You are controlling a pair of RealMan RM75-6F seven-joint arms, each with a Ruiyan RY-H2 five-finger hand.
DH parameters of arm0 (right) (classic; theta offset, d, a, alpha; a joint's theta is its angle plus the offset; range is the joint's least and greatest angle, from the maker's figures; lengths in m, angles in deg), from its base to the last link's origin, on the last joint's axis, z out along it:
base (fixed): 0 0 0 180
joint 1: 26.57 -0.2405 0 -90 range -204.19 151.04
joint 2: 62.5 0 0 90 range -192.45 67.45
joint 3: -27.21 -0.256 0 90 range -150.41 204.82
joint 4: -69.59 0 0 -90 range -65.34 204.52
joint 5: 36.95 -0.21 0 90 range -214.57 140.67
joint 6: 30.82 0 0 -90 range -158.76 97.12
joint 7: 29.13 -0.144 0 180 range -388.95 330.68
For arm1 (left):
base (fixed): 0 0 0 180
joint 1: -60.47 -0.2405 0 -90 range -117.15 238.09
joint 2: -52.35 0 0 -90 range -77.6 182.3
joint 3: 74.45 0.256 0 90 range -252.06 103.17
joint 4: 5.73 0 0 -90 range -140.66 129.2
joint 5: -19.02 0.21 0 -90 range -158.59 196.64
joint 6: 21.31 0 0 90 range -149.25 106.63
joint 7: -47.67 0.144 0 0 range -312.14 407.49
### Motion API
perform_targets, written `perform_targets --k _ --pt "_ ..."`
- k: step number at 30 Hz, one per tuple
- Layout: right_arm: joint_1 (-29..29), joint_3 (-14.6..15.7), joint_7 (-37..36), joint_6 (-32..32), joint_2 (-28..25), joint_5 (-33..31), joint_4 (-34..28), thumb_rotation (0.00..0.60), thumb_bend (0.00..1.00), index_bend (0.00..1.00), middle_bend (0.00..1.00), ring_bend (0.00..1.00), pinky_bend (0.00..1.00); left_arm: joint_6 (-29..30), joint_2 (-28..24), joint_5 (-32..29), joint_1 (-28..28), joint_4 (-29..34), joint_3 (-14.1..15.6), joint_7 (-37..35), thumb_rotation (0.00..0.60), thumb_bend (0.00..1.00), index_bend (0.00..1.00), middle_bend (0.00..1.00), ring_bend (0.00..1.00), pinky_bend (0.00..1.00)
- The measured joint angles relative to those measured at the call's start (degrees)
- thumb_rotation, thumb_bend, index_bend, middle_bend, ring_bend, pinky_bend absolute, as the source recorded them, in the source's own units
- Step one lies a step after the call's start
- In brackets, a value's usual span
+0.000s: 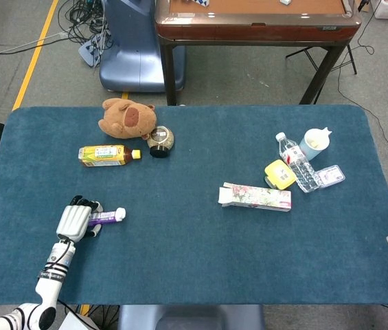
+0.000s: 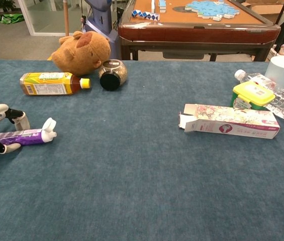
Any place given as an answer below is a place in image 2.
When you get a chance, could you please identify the round glass jar black lid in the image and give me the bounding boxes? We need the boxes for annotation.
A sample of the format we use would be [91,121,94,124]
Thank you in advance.
[98,59,128,91]

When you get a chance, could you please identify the wooden mahjong table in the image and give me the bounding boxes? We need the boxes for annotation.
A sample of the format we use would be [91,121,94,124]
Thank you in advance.
[118,0,281,62]

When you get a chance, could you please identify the wooden pole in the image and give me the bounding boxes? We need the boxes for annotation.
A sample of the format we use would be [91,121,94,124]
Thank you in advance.
[63,0,70,37]

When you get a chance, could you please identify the purple toothpaste tube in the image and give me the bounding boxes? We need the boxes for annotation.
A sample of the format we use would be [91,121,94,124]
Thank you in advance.
[0,129,57,147]

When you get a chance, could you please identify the green bag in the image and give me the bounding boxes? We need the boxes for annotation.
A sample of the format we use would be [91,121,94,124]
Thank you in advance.
[0,14,25,25]

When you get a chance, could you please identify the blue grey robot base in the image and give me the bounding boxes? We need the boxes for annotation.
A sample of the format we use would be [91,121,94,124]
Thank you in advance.
[82,0,121,60]

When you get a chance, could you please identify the brown plush capybara toy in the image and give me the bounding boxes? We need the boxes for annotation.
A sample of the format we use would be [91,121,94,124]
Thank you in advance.
[50,30,112,77]

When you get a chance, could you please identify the pale blue plastic cup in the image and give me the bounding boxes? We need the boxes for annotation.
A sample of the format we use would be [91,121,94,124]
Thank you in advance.
[264,56,284,90]

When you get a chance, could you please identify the blue mahjong tile cluster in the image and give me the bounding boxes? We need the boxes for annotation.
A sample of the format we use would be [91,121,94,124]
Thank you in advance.
[184,0,240,22]

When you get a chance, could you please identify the tea bottle yellow label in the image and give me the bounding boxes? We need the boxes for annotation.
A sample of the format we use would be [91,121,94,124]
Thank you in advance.
[19,72,91,96]

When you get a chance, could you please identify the cardboard box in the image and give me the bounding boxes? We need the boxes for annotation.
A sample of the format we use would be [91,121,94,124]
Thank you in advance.
[242,0,284,25]

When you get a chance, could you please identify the blue white snake puzzle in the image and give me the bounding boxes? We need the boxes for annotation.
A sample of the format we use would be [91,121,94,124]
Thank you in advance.
[131,9,160,21]

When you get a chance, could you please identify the floral toothpaste carton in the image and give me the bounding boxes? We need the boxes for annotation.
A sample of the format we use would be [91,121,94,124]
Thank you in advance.
[178,103,281,140]

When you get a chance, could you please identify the blue felt table cover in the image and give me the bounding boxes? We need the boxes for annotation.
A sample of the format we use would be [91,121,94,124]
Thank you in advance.
[0,59,284,241]

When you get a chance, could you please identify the yellow green lidded box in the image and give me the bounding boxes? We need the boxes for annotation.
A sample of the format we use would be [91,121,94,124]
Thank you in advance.
[230,80,276,111]

